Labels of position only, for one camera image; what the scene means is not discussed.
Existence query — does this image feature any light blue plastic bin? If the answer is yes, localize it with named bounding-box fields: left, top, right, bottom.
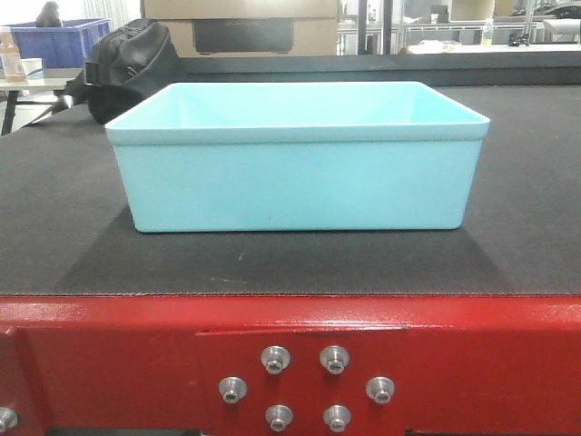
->
left=105, top=82, right=490, bottom=233

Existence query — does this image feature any silver bolt upper left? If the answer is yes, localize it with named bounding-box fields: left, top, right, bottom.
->
left=261, top=345, right=291, bottom=374

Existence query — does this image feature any silver bolt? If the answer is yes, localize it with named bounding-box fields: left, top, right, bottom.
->
left=261, top=345, right=291, bottom=374
left=322, top=404, right=352, bottom=433
left=265, top=404, right=294, bottom=432
left=218, top=376, right=248, bottom=404
left=0, top=407, right=19, bottom=433
left=319, top=345, right=350, bottom=375
left=365, top=376, right=395, bottom=405

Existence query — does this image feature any silver bolt upper right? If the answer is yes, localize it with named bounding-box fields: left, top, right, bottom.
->
left=319, top=345, right=350, bottom=375

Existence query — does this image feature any silver bolt middle left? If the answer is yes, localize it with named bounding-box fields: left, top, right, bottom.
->
left=218, top=376, right=248, bottom=404

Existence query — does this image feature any silver bolt middle right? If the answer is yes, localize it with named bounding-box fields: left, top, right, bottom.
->
left=365, top=376, right=395, bottom=405

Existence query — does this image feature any silver bolt lower left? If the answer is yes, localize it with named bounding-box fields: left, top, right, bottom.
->
left=265, top=404, right=294, bottom=432

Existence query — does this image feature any silver bolt lower right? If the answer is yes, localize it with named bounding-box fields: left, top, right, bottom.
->
left=322, top=404, right=352, bottom=433

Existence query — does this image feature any cardboard box with black panel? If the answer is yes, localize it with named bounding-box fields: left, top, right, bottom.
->
left=141, top=0, right=340, bottom=57

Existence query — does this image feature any background white work table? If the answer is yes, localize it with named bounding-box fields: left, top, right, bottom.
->
left=402, top=18, right=580, bottom=55

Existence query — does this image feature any black backpack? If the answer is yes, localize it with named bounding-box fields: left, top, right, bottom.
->
left=63, top=18, right=182, bottom=125

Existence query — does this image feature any blue crate in background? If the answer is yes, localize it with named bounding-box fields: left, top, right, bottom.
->
left=9, top=18, right=112, bottom=69

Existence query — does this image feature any white paper cup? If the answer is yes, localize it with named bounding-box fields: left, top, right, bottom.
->
left=21, top=58, right=44, bottom=81

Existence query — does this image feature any brown drink bottle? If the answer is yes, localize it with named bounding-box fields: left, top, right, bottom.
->
left=1, top=26, right=26, bottom=83

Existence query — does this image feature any silver bolt far left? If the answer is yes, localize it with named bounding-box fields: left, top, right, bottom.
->
left=0, top=407, right=19, bottom=433

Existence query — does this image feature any red conveyor frame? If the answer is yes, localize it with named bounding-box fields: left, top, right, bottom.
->
left=1, top=296, right=580, bottom=435

